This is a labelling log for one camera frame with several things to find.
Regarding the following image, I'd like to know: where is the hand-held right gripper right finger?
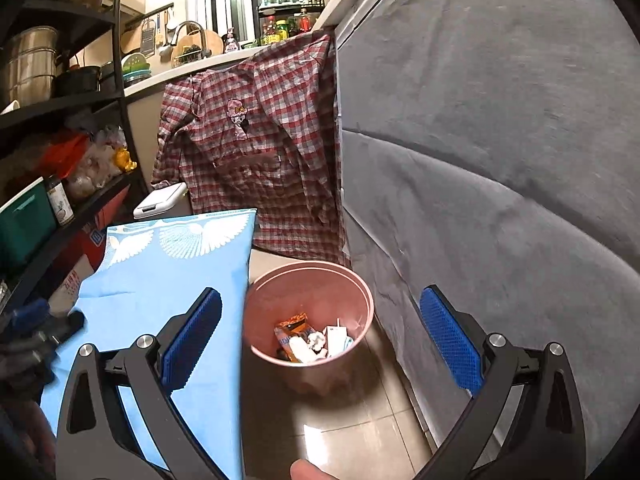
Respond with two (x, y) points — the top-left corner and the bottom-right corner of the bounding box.
(415, 285), (587, 480)

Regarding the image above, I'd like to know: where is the black shelf rack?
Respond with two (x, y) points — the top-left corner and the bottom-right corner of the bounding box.
(0, 0), (148, 311)

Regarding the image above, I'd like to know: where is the large red white carton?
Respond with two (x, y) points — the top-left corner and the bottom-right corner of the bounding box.
(322, 325), (348, 358)

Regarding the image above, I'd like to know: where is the labelled glass jar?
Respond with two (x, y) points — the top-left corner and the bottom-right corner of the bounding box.
(45, 175), (75, 227)

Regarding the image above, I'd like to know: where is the orange plastic bag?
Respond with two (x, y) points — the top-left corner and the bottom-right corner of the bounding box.
(40, 132), (91, 178)

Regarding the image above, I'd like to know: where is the grey sofa cover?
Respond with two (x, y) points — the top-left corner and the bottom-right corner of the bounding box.
(335, 0), (640, 476)

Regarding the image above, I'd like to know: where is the wooden cutting board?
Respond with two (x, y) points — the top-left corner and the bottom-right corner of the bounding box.
(175, 30), (225, 58)

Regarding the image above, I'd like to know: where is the black cooking pot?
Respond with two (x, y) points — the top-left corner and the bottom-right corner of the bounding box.
(54, 65), (103, 97)

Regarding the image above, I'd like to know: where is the stack of green bowls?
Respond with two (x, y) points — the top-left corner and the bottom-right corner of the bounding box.
(121, 52), (152, 86)

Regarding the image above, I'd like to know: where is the white lidded bin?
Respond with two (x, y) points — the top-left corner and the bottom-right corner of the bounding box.
(132, 182), (190, 219)

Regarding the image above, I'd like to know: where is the hanging ladle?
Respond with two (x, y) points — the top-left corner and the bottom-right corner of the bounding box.
(159, 10), (176, 56)

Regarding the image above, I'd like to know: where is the red plaid shirt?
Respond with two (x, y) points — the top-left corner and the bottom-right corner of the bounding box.
(150, 30), (353, 268)

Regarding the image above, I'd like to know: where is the green cooler box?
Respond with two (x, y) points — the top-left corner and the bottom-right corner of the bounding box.
(0, 177), (58, 268)

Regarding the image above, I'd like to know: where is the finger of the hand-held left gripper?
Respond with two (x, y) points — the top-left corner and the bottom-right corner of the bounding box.
(7, 297), (51, 333)
(47, 310), (86, 346)

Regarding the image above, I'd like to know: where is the white printed sack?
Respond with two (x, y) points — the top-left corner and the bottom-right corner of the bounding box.
(50, 260), (96, 311)

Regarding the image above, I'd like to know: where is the metal grater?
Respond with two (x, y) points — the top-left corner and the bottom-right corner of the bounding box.
(140, 17), (156, 57)

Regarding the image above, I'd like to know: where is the orange snack wrapper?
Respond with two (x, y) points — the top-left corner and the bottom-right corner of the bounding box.
(273, 312), (310, 348)

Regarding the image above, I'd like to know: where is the pink plastic bucket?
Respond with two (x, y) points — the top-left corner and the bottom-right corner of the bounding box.
(243, 261), (375, 396)

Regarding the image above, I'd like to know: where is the large steel pot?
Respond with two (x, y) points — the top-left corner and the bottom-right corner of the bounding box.
(0, 25), (61, 106)

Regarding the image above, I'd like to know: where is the blue printed table cloth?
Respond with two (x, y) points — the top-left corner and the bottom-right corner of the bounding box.
(39, 209), (258, 478)

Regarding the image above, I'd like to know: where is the red cardboard box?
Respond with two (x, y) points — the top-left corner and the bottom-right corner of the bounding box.
(60, 200), (126, 271)

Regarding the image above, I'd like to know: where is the spice rack with bottles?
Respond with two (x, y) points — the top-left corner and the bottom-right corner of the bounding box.
(257, 0), (326, 46)

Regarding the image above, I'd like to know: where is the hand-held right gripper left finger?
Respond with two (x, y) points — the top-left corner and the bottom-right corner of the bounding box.
(56, 286), (223, 480)

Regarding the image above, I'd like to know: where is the steel kitchen faucet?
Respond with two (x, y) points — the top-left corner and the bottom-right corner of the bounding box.
(172, 20), (208, 61)

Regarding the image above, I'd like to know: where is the clear plastic bags bundle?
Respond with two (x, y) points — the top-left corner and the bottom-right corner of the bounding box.
(65, 127), (128, 201)

